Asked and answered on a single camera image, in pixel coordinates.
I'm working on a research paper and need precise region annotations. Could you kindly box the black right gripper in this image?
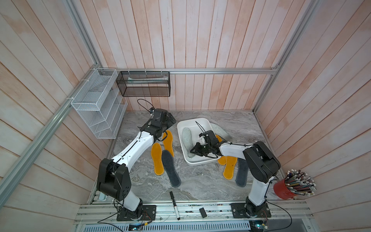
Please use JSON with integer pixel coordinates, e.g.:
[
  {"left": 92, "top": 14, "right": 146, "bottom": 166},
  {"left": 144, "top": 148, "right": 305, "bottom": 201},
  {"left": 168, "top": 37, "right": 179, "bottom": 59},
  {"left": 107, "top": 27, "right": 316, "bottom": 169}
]
[{"left": 189, "top": 142, "right": 212, "bottom": 157}]

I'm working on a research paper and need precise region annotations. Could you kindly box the yellow fuzzy insole lower left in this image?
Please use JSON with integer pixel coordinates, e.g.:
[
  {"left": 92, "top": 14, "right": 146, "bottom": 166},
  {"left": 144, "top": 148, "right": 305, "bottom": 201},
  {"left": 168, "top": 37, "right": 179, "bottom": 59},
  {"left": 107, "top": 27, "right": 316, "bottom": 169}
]
[{"left": 151, "top": 143, "right": 164, "bottom": 176}]

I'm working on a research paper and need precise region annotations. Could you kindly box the yellow fuzzy insole lower right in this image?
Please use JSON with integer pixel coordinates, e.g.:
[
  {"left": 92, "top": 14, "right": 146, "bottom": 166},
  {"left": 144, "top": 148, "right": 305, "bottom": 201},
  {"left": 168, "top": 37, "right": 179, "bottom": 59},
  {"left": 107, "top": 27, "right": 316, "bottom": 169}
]
[{"left": 223, "top": 156, "right": 237, "bottom": 180}]

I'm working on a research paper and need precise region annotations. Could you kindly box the yellow fuzzy insole upper right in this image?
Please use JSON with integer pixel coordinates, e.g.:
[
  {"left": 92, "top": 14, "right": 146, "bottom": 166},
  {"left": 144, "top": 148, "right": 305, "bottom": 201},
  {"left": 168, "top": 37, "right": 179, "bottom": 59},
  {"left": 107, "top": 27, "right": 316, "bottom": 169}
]
[{"left": 216, "top": 135, "right": 227, "bottom": 165}]

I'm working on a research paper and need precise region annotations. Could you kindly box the white textured insole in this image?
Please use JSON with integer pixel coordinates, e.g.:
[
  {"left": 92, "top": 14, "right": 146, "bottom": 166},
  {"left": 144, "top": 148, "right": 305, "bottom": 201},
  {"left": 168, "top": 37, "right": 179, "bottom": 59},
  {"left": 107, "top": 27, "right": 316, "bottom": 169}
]
[
  {"left": 210, "top": 123, "right": 233, "bottom": 142},
  {"left": 181, "top": 128, "right": 195, "bottom": 158}
]

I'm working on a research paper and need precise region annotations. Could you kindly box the dark grey insole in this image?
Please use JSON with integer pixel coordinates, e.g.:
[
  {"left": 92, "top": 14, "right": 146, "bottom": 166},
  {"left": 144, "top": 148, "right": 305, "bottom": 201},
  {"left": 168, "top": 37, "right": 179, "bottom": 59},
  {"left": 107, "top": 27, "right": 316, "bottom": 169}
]
[
  {"left": 161, "top": 150, "right": 181, "bottom": 188},
  {"left": 235, "top": 158, "right": 249, "bottom": 187}
]

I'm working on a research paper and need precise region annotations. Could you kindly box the pale green small device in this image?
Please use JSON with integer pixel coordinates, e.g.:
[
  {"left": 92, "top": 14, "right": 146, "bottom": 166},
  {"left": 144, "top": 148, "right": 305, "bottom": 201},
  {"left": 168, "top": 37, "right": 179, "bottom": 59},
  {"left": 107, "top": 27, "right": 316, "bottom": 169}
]
[{"left": 98, "top": 192, "right": 107, "bottom": 202}]

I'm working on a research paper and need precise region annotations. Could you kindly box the red cup of pencils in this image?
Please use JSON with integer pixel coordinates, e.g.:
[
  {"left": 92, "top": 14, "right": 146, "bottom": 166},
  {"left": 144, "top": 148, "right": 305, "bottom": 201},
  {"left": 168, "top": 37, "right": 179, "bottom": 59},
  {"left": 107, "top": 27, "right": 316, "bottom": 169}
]
[{"left": 273, "top": 169, "right": 317, "bottom": 200}]

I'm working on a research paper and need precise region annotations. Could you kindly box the dark grey insole right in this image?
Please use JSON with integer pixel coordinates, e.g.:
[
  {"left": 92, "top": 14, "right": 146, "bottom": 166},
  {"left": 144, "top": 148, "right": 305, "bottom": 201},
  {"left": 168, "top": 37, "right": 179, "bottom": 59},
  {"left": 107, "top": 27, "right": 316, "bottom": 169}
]
[{"left": 235, "top": 158, "right": 249, "bottom": 187}]

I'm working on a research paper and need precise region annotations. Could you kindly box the yellow fuzzy insole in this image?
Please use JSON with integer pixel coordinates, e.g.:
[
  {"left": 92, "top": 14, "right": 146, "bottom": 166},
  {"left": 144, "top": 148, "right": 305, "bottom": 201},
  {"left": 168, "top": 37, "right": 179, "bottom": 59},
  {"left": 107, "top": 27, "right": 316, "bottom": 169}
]
[
  {"left": 223, "top": 156, "right": 237, "bottom": 180},
  {"left": 151, "top": 143, "right": 164, "bottom": 176},
  {"left": 162, "top": 130, "right": 174, "bottom": 157},
  {"left": 216, "top": 135, "right": 227, "bottom": 165}
]

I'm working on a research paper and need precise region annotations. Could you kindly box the black marker pen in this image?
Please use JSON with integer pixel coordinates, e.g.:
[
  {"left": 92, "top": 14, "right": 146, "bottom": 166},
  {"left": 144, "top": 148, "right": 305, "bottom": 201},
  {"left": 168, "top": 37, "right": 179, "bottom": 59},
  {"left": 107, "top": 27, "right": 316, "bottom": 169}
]
[{"left": 170, "top": 191, "right": 180, "bottom": 220}]

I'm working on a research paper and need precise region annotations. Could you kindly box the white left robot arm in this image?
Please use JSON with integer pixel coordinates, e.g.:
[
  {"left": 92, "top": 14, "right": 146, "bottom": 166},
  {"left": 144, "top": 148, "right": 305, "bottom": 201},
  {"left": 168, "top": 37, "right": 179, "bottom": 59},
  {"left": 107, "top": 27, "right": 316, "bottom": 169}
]
[{"left": 97, "top": 107, "right": 176, "bottom": 212}]

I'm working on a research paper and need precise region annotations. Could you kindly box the small black block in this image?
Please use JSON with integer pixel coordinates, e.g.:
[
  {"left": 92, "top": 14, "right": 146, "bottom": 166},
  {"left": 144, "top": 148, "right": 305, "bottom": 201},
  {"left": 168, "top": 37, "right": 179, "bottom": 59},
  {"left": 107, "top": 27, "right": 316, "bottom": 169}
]
[{"left": 199, "top": 207, "right": 207, "bottom": 218}]

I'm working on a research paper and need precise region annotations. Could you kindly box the yellow fuzzy insole upper left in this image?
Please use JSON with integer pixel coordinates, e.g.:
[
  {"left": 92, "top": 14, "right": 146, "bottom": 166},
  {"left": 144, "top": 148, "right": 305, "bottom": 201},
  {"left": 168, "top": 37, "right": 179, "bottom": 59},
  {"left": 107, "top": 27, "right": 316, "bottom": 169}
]
[{"left": 162, "top": 130, "right": 174, "bottom": 157}]

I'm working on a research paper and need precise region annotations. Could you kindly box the white wire mesh shelf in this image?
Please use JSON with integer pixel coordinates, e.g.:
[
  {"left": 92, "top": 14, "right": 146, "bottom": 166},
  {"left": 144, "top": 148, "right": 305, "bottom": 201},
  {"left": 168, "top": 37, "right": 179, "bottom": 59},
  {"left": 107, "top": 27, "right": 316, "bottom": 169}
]
[{"left": 71, "top": 68, "right": 128, "bottom": 139}]

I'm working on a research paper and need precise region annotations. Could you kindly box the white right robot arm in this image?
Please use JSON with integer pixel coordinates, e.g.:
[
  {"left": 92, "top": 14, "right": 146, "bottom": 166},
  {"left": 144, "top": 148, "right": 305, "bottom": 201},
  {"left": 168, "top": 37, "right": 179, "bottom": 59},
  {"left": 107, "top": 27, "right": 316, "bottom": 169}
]
[{"left": 190, "top": 130, "right": 281, "bottom": 218}]

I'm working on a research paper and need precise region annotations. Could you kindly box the dark grey insole left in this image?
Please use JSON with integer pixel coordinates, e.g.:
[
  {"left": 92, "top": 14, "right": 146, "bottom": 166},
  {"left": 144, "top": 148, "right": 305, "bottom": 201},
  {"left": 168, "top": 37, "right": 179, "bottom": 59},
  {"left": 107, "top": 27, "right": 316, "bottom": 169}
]
[{"left": 161, "top": 150, "right": 181, "bottom": 188}]

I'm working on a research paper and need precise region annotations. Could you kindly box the black wire mesh basket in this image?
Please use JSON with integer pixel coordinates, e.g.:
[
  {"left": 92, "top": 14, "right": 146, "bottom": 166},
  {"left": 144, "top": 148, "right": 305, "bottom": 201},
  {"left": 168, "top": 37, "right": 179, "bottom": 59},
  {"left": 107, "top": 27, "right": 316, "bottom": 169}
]
[{"left": 116, "top": 71, "right": 171, "bottom": 97}]

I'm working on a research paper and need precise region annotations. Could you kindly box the white plastic storage box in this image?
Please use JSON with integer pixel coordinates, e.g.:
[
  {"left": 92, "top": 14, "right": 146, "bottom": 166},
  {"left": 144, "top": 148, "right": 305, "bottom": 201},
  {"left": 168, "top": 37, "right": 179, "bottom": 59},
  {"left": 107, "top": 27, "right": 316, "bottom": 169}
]
[{"left": 177, "top": 118, "right": 220, "bottom": 166}]

